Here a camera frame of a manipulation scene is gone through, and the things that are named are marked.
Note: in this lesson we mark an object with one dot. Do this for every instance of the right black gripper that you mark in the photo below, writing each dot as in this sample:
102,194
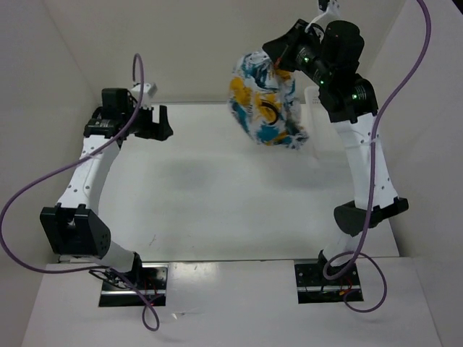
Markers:
281,49

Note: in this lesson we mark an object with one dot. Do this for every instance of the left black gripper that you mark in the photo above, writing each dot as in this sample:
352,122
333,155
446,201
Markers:
160,131

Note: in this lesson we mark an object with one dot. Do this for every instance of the colourful printed shorts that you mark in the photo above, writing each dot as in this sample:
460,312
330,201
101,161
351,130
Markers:
262,99

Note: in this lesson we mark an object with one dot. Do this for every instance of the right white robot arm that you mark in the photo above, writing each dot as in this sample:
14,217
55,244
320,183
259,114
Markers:
330,56

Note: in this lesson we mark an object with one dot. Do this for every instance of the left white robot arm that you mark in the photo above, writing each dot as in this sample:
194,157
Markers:
73,226

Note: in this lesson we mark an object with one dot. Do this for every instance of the white perforated plastic basket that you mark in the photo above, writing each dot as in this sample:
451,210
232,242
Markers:
318,123

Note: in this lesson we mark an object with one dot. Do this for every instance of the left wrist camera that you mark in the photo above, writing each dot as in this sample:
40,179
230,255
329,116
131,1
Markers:
144,94

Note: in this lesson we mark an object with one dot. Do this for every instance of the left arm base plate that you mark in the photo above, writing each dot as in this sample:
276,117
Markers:
152,285

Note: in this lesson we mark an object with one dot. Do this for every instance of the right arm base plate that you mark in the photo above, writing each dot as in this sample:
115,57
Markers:
313,288

